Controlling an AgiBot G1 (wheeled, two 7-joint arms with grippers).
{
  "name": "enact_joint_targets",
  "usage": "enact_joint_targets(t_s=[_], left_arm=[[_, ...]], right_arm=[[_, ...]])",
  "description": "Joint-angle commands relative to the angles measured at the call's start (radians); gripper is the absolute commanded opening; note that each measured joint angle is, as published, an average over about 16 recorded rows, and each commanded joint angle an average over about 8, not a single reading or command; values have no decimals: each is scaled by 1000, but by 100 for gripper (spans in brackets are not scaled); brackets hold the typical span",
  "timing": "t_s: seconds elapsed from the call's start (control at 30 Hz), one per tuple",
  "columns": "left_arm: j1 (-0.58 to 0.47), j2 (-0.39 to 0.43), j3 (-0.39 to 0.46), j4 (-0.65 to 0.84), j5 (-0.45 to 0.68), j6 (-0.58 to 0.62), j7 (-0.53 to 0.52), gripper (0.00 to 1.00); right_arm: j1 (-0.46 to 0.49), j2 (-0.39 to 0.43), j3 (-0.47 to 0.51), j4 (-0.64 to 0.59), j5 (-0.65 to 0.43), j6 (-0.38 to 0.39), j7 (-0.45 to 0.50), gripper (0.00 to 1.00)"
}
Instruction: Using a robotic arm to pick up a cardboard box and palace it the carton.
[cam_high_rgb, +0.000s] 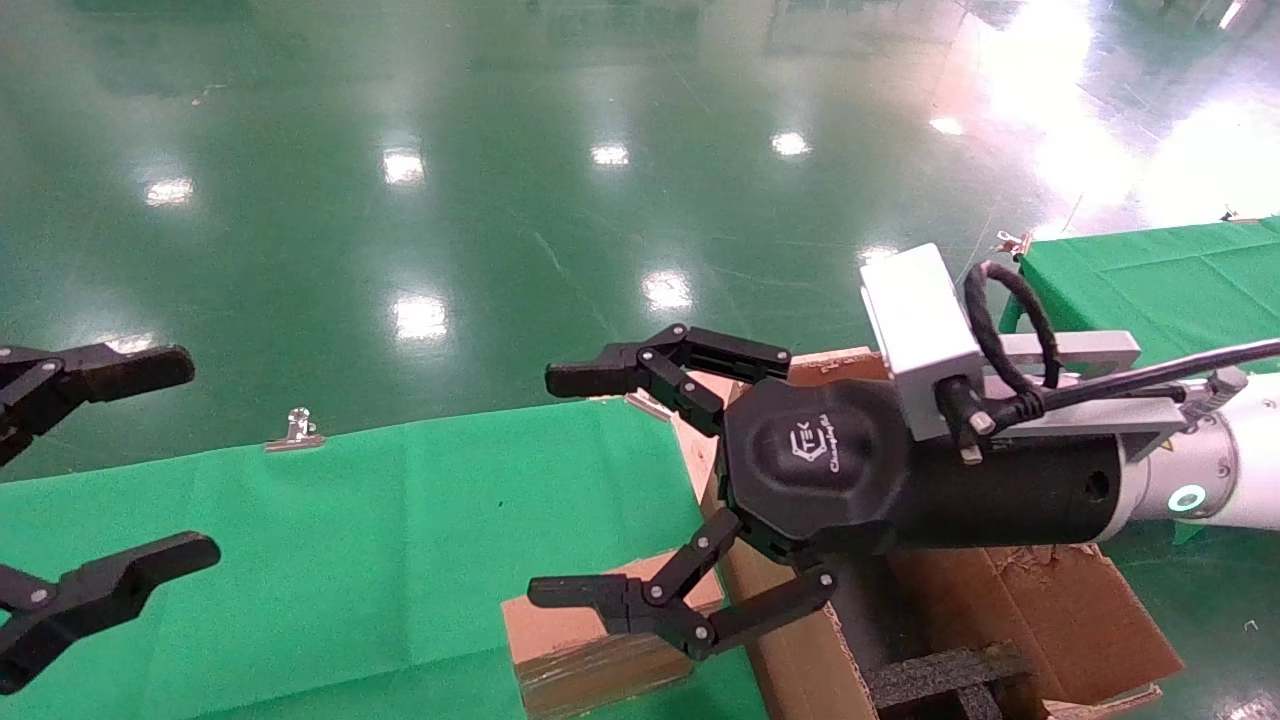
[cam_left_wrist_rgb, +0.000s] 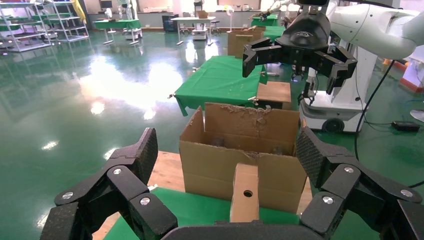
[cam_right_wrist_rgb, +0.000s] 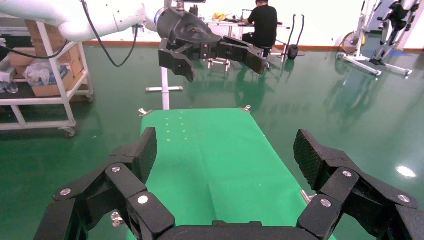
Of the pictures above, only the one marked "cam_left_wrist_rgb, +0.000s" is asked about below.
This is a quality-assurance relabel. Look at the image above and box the tall brown carton with flaps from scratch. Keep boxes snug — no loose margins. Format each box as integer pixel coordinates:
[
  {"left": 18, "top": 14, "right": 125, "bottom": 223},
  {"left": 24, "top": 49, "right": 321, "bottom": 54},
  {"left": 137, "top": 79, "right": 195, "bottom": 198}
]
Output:
[{"left": 227, "top": 26, "right": 266, "bottom": 60}]

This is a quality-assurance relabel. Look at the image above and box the black cabinet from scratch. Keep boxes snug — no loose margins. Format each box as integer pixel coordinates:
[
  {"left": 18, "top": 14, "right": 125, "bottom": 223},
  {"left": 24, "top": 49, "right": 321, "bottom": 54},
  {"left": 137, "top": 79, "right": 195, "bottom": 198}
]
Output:
[{"left": 161, "top": 14, "right": 180, "bottom": 33}]

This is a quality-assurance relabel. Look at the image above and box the white standing fan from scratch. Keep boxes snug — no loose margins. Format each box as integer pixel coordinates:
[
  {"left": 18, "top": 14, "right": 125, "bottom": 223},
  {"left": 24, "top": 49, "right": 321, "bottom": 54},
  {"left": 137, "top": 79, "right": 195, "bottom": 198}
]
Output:
[{"left": 225, "top": 4, "right": 235, "bottom": 33}]

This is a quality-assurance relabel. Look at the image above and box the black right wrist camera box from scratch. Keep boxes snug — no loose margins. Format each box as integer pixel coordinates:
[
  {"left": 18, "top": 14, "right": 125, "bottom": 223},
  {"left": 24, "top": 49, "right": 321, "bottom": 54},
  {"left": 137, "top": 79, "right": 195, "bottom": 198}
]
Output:
[{"left": 298, "top": 0, "right": 329, "bottom": 7}]

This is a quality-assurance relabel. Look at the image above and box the green covered table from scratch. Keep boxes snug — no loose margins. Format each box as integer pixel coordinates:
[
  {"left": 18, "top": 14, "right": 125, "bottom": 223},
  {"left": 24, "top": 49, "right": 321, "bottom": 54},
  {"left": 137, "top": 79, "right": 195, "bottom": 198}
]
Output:
[{"left": 92, "top": 19, "right": 143, "bottom": 46}]

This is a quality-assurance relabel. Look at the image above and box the long black cable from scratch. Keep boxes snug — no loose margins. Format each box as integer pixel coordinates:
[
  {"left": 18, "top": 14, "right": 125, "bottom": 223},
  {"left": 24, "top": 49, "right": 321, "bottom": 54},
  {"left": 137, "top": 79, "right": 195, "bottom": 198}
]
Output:
[{"left": 353, "top": 59, "right": 424, "bottom": 190}]

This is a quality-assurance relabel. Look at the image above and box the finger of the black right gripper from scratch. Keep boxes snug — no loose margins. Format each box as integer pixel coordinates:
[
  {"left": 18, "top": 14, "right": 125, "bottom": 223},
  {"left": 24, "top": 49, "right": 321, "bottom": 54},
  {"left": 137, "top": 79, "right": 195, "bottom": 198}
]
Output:
[
  {"left": 317, "top": 46, "right": 358, "bottom": 95},
  {"left": 242, "top": 37, "right": 292, "bottom": 79}
]

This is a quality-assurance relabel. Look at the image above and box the white table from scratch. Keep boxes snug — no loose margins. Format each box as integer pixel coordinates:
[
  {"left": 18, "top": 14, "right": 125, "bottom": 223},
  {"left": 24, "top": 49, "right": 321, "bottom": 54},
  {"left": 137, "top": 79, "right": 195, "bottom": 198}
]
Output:
[{"left": 170, "top": 16, "right": 217, "bottom": 46}]

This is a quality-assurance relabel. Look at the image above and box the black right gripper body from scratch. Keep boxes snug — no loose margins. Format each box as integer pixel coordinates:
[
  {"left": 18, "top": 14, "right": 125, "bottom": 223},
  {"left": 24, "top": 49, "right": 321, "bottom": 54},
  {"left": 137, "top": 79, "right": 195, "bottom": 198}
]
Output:
[{"left": 276, "top": 12, "right": 331, "bottom": 69}]

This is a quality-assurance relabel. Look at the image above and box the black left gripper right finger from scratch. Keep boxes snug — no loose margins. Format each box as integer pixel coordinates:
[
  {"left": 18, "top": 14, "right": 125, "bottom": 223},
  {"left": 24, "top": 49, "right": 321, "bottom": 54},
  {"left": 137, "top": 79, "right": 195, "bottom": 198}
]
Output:
[{"left": 295, "top": 125, "right": 424, "bottom": 240}]

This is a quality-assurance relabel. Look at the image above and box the small cardboard box with hole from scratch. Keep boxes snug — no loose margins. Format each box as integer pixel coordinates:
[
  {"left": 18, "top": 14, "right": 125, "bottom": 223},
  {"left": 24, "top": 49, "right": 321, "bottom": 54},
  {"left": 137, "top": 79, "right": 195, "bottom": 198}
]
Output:
[{"left": 229, "top": 162, "right": 260, "bottom": 223}]

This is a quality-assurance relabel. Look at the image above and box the small white robot base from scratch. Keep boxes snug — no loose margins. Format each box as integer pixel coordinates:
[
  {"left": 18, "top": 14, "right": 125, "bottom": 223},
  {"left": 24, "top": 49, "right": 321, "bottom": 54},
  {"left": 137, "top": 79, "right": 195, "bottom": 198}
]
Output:
[{"left": 191, "top": 28, "right": 209, "bottom": 41}]

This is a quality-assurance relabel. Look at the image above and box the black power adapter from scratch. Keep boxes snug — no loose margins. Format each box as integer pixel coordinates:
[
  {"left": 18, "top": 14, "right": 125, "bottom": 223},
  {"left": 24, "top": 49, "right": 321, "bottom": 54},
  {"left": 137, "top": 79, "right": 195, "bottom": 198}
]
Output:
[{"left": 391, "top": 120, "right": 422, "bottom": 133}]

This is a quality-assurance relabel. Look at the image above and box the yellow hanging cloth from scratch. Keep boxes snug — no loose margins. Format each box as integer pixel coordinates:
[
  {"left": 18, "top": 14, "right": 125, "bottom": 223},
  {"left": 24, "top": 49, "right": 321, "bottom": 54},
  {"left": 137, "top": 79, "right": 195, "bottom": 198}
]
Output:
[{"left": 72, "top": 0, "right": 87, "bottom": 25}]

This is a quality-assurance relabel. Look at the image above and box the plain green tablecloth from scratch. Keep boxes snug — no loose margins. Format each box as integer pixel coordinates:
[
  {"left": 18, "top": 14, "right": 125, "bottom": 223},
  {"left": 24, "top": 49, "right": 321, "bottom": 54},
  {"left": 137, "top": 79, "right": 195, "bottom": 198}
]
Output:
[{"left": 173, "top": 55, "right": 269, "bottom": 117}]

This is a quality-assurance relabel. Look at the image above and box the flat closed cardboard box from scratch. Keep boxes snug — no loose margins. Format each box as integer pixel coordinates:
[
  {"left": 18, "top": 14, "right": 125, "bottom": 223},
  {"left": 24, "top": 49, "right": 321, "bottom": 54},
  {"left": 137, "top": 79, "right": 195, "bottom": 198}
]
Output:
[{"left": 255, "top": 81, "right": 292, "bottom": 111}]

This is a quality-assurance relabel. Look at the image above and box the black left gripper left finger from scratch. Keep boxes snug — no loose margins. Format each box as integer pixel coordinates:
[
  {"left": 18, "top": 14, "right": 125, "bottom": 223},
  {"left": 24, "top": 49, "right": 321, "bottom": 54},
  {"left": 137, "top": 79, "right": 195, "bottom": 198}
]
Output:
[{"left": 39, "top": 127, "right": 180, "bottom": 240}]

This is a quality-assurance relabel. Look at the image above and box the white cabinet with red base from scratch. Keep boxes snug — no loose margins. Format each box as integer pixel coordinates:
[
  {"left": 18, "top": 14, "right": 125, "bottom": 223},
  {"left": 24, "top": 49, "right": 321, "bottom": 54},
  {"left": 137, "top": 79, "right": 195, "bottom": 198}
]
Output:
[{"left": 399, "top": 54, "right": 424, "bottom": 94}]

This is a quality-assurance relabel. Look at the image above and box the narrow metal shelf rack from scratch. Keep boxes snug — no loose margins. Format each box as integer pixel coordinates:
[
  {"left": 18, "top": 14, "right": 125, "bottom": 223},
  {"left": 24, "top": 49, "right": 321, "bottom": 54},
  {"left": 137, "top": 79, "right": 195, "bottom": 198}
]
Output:
[{"left": 34, "top": 0, "right": 90, "bottom": 43}]

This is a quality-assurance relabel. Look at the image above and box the large open torn carton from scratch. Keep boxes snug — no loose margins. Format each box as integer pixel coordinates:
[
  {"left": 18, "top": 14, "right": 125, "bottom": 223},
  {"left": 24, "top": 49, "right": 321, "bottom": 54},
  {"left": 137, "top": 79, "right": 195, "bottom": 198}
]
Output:
[{"left": 178, "top": 102, "right": 309, "bottom": 215}]

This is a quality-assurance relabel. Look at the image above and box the wide metal shelf rack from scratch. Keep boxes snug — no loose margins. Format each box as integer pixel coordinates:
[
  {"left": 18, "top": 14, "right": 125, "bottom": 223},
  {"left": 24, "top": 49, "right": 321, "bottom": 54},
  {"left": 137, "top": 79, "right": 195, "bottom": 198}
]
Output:
[{"left": 0, "top": 1, "right": 52, "bottom": 53}]

